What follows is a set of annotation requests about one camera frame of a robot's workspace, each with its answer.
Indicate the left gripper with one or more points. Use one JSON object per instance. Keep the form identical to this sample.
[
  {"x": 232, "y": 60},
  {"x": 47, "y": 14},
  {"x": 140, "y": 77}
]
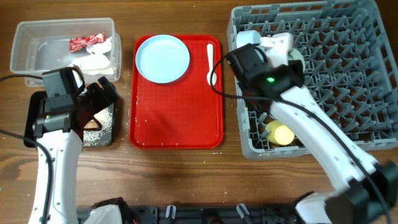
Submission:
[{"x": 101, "y": 99}]

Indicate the white rice pile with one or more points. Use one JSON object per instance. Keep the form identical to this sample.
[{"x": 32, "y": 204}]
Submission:
[{"x": 99, "y": 131}]

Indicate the white napkin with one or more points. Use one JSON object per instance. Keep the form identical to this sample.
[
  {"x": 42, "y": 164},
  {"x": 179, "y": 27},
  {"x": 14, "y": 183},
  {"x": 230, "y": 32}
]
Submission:
[{"x": 96, "y": 62}]

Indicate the red snack wrapper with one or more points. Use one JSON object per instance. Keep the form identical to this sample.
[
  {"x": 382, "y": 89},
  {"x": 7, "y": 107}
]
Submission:
[{"x": 79, "y": 43}]

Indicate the large light blue plate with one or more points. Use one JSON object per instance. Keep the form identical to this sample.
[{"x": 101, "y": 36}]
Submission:
[{"x": 162, "y": 59}]

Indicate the white plastic spoon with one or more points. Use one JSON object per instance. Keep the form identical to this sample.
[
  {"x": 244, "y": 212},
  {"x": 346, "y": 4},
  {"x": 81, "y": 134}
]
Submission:
[{"x": 211, "y": 76}]

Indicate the light blue bowl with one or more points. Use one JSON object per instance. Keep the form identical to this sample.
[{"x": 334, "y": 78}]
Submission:
[{"x": 251, "y": 37}]

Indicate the yellow plastic cup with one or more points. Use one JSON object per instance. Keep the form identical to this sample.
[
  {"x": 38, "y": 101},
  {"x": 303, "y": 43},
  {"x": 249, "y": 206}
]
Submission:
[{"x": 279, "y": 133}]

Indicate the green bowl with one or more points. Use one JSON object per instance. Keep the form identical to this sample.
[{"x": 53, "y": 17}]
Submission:
[{"x": 295, "y": 54}]

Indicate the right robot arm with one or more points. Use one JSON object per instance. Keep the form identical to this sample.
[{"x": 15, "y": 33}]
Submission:
[{"x": 364, "y": 189}]

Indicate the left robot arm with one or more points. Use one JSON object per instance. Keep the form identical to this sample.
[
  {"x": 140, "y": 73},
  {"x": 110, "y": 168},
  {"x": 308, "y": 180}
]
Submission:
[{"x": 58, "y": 135}]

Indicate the black waste tray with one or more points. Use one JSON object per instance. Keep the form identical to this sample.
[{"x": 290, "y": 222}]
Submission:
[{"x": 33, "y": 112}]

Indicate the clear plastic waste bin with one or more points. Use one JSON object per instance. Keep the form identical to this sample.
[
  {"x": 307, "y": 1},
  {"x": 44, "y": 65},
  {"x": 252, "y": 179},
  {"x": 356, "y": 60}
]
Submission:
[{"x": 41, "y": 46}]

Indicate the grey dishwasher rack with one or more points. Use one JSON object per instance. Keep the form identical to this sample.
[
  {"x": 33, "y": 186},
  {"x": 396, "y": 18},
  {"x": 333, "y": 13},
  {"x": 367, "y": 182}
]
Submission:
[{"x": 349, "y": 66}]

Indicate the red serving tray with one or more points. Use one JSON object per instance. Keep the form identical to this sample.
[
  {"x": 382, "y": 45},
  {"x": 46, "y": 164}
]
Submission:
[{"x": 184, "y": 114}]

